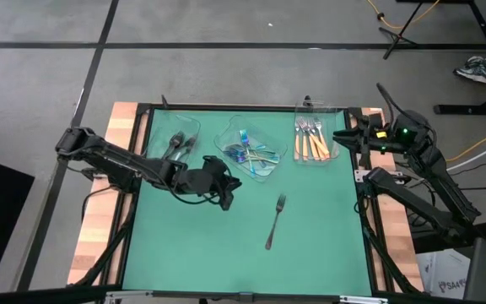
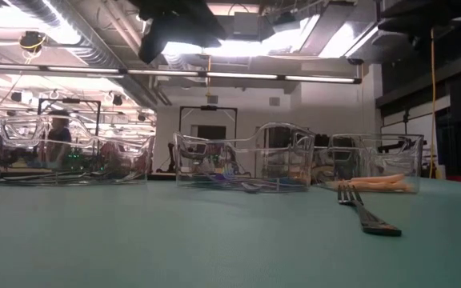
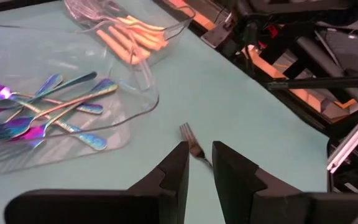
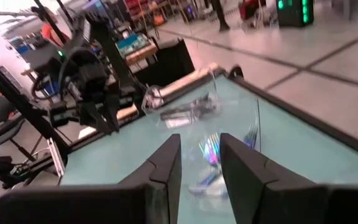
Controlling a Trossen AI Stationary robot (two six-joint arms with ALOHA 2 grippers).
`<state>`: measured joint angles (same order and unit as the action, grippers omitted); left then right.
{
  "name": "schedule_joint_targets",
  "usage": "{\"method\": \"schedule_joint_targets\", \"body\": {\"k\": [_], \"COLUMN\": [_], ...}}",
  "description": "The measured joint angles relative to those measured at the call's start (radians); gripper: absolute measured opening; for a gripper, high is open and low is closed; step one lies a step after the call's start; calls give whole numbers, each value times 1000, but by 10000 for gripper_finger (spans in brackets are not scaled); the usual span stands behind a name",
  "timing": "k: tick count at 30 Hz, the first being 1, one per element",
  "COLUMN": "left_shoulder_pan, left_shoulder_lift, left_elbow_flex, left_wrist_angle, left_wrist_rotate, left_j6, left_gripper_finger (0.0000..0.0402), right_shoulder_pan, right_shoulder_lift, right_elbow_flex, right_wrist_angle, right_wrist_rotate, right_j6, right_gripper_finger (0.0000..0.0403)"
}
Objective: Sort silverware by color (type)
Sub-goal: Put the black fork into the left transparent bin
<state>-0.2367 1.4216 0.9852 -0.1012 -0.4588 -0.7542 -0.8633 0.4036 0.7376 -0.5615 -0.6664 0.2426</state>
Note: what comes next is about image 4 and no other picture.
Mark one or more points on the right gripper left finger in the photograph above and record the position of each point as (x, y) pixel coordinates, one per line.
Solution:
(104, 205)

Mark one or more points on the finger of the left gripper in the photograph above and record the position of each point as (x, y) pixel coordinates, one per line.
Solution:
(112, 112)
(93, 118)

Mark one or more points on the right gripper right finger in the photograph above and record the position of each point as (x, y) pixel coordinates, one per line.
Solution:
(275, 205)

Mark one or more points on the iridescent rainbow fork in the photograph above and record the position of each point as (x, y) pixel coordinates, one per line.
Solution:
(210, 149)
(251, 137)
(207, 182)

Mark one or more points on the black fork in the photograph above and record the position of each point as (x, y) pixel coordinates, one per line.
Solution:
(197, 107)

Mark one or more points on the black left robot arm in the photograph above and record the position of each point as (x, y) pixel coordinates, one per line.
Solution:
(104, 40)

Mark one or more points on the person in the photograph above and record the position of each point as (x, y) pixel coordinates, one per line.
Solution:
(51, 28)

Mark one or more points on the clear plastic bin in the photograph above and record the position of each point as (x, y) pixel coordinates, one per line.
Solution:
(182, 102)
(228, 140)

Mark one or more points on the green lit computer tower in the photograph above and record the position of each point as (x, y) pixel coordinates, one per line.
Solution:
(294, 12)

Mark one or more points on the aluminium bracket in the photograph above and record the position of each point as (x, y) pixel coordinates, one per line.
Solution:
(56, 155)

